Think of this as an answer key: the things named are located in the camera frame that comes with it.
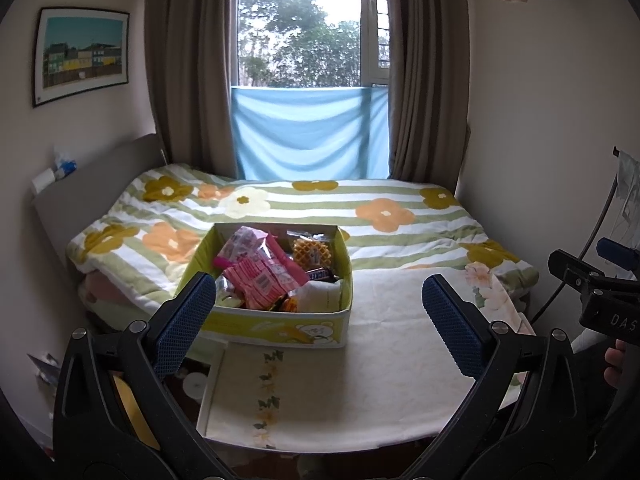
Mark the pale grey garment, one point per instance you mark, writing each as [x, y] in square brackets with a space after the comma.
[630, 175]

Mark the cream floral tray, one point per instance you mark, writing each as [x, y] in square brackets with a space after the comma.
[235, 395]

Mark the grey headboard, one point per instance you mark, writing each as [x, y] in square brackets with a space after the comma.
[85, 195]

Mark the dark chocolate bar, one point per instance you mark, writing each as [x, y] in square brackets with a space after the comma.
[319, 275]

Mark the yellow-green cardboard box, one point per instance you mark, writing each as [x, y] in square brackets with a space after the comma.
[280, 330]

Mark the cream orange snack packet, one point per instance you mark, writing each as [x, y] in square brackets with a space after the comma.
[320, 297]

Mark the person's right hand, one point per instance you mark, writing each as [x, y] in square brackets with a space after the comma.
[615, 365]

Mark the floral white tablecloth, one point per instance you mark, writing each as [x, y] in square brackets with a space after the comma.
[390, 385]

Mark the floral striped blanket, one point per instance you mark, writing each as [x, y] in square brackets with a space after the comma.
[400, 240]

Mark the framed wall poster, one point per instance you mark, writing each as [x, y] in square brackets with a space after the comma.
[80, 55]

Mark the black clothes rack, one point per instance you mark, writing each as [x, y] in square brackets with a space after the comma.
[618, 150]

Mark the window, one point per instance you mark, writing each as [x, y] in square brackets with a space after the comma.
[300, 25]

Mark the pink bed sheet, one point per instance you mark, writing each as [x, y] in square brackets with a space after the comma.
[100, 287]

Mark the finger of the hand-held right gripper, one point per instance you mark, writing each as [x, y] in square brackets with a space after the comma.
[575, 267]
[615, 251]

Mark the brown curtain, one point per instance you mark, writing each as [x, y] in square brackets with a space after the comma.
[425, 85]
[190, 70]

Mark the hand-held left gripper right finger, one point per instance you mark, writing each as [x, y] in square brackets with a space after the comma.
[450, 330]

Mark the light blue cloth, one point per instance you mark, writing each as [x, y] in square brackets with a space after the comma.
[310, 130]

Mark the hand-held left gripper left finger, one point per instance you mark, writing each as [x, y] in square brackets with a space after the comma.
[187, 330]

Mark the light pink clear snack packet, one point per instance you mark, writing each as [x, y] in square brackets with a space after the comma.
[240, 245]

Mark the clear waffle packet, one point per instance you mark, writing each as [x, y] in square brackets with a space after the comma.
[310, 252]

